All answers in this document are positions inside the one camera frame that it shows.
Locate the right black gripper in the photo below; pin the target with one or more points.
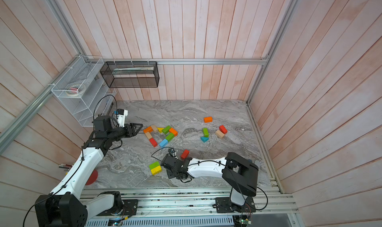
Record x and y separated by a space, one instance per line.
170 174

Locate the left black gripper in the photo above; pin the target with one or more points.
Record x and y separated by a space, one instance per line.
127 126

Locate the red block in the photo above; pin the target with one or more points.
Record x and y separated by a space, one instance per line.
185 154
153 142
223 129

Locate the long orange block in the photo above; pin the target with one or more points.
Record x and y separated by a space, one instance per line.
148 129

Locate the small natural wood block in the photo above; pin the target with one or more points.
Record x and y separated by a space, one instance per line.
148 135

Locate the long natural wood block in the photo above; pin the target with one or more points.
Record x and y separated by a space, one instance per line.
154 128

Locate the light blue block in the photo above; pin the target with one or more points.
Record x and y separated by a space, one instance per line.
163 143

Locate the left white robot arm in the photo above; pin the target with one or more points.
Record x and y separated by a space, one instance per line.
62 206

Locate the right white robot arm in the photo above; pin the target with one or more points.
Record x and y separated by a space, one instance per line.
240 173

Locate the front yellow block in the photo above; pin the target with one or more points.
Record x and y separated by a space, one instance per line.
156 170

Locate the teal triangle block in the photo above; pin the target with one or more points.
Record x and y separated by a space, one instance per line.
204 139

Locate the upright green block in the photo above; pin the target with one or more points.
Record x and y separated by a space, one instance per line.
205 132

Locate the right natural wood block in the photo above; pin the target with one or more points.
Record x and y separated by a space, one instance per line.
220 134

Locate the red pen holder cup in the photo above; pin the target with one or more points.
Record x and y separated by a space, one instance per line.
93 177

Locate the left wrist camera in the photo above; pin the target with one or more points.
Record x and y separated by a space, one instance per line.
121 114

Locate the black wire mesh basket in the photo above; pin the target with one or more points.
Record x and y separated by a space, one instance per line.
130 74

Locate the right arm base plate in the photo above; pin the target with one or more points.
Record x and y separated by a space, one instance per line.
224 205

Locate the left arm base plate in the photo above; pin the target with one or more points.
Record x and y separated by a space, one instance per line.
123 208

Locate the white wire mesh shelf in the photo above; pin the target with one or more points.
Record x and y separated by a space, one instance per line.
83 91

